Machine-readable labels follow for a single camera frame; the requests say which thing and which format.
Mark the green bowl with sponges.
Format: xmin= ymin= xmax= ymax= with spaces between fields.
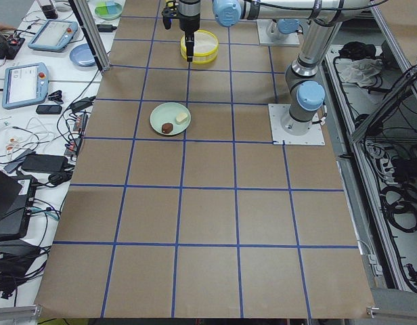
xmin=94 ymin=1 xmax=123 ymax=20

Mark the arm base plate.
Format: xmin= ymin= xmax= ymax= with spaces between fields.
xmin=257 ymin=19 xmax=300 ymax=47
xmin=268 ymin=104 xmax=325 ymax=146

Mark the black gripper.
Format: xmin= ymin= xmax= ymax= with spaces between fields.
xmin=179 ymin=0 xmax=200 ymax=62

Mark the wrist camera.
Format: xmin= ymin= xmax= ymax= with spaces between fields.
xmin=162 ymin=0 xmax=179 ymax=30

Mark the blue teach pendant far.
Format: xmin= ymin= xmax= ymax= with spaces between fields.
xmin=28 ymin=19 xmax=79 ymax=52

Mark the blue plate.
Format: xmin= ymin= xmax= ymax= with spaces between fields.
xmin=69 ymin=43 xmax=96 ymax=67

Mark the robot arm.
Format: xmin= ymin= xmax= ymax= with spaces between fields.
xmin=212 ymin=1 xmax=370 ymax=124

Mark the black power adapter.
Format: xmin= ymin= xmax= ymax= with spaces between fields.
xmin=21 ymin=154 xmax=68 ymax=173

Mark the aluminium frame post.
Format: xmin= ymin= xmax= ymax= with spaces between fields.
xmin=69 ymin=0 xmax=110 ymax=73

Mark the black laptop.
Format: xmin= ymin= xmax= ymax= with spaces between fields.
xmin=0 ymin=171 xmax=37 ymax=241

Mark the blue teach pendant near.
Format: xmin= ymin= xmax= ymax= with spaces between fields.
xmin=2 ymin=62 xmax=49 ymax=110

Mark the yellow steamer centre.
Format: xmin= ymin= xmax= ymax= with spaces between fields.
xmin=192 ymin=30 xmax=219 ymax=64

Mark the blue teach pendant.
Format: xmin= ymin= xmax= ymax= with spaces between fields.
xmin=2 ymin=62 xmax=49 ymax=110
xmin=28 ymin=19 xmax=79 ymax=52

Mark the mint green plate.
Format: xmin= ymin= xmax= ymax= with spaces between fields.
xmin=150 ymin=102 xmax=192 ymax=136

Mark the brown bun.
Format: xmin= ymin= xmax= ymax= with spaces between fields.
xmin=161 ymin=123 xmax=174 ymax=134

